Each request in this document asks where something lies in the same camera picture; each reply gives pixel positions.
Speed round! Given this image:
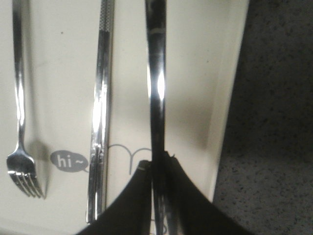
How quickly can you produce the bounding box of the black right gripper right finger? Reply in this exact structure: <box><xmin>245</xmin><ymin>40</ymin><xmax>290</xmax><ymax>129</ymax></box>
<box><xmin>164</xmin><ymin>152</ymin><xmax>252</xmax><ymax>235</ymax></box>

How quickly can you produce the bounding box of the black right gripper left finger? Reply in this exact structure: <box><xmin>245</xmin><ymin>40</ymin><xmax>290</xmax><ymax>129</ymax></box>
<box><xmin>79</xmin><ymin>160</ymin><xmax>152</xmax><ymax>235</ymax></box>

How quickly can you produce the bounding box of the silver metal fork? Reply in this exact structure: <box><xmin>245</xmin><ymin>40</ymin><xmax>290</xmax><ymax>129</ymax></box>
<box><xmin>6</xmin><ymin>0</ymin><xmax>44</xmax><ymax>198</ymax></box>

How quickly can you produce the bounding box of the silver metal spoon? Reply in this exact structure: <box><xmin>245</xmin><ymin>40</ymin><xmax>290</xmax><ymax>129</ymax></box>
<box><xmin>145</xmin><ymin>0</ymin><xmax>166</xmax><ymax>235</ymax></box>

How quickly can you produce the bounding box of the beige rabbit serving tray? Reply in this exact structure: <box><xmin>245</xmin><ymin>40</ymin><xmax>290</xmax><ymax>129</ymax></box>
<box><xmin>0</xmin><ymin>0</ymin><xmax>249</xmax><ymax>235</ymax></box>

